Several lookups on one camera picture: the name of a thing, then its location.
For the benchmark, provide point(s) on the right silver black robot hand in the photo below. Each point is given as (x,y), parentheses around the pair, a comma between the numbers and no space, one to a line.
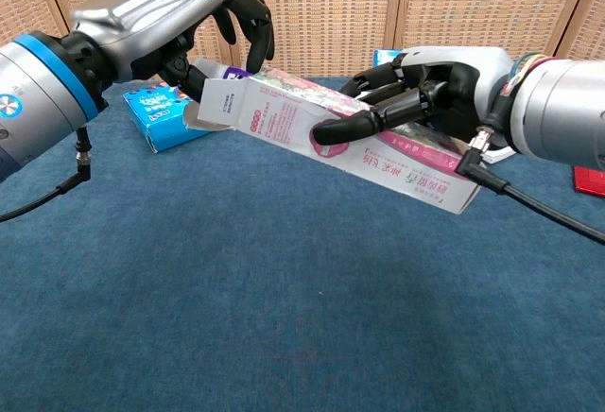
(454,76)

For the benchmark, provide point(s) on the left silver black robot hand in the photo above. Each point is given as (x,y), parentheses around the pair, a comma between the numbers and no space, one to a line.
(151,10)

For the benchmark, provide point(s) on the purple toothpaste tube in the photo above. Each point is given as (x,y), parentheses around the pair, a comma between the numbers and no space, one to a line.
(236,72)

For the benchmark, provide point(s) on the floral toothpaste carton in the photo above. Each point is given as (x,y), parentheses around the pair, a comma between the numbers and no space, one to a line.
(283,114)

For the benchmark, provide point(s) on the blue and brown cookie box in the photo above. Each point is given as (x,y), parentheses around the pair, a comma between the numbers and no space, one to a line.
(384,57)

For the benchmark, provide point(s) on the white yellow paper pad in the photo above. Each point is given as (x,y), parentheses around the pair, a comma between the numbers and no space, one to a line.
(496,154)

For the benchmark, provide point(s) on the woven bamboo folding screen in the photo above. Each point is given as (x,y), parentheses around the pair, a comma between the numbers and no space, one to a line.
(331,5)

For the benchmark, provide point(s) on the red certificate folder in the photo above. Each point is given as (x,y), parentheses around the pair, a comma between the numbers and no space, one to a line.
(588,183)

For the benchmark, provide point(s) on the teal table cloth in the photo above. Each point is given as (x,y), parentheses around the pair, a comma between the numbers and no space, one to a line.
(283,298)

